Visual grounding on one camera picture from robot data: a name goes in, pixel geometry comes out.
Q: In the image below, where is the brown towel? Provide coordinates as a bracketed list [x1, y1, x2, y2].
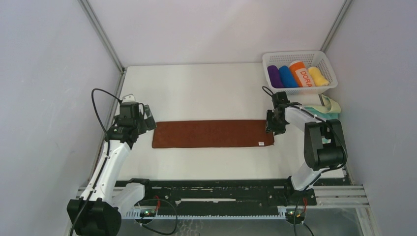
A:
[152, 120, 274, 148]

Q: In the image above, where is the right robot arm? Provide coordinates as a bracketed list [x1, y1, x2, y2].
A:
[262, 87, 348, 205]

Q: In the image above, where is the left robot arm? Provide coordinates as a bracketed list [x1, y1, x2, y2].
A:
[67, 101, 156, 236]

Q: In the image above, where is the purple rolled towel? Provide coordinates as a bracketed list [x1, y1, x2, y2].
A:
[267, 65, 284, 89]

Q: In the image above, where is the blue rolled towel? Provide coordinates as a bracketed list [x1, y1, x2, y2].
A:
[278, 65, 298, 88]

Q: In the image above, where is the teal towel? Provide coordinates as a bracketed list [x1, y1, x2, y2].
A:
[306, 107, 339, 119]

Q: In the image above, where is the orange rolled towel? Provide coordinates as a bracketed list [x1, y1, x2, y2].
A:
[289, 60, 315, 88]

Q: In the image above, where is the white plastic basket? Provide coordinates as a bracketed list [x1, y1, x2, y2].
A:
[262, 51, 338, 95]

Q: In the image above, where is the pale yellow towel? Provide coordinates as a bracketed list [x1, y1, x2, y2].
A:
[304, 94, 342, 114]

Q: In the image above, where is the yellow rolled towel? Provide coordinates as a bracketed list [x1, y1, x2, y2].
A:
[307, 67, 329, 87]

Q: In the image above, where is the right controller board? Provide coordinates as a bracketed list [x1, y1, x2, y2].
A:
[286, 210, 305, 218]

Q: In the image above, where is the controller board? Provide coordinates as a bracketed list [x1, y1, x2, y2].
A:
[140, 210, 157, 218]
[286, 210, 305, 218]

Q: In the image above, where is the left controller board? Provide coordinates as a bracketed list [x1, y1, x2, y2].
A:
[140, 210, 157, 218]

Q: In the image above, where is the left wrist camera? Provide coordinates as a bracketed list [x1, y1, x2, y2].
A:
[122, 94, 136, 103]

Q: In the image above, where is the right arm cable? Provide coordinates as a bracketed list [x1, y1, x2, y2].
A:
[261, 86, 348, 236]

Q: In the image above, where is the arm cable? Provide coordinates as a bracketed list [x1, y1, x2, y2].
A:
[68, 88, 178, 236]
[261, 86, 348, 236]

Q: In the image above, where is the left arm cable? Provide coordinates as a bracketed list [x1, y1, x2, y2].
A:
[68, 88, 178, 236]

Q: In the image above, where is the white slotted cable duct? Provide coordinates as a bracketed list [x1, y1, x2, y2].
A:
[122, 207, 294, 220]

